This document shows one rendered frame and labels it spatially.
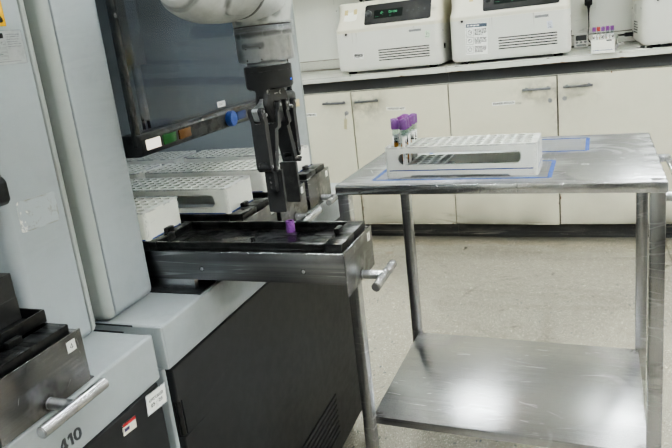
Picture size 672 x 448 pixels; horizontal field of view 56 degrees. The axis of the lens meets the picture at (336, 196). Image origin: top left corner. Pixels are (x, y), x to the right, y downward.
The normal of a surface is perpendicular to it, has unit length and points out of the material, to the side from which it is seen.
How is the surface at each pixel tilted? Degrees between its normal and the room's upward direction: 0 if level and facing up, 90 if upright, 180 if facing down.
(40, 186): 90
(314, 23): 90
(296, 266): 90
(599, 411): 0
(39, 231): 90
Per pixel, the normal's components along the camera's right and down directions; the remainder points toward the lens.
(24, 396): 0.93, -0.01
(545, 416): -0.11, -0.96
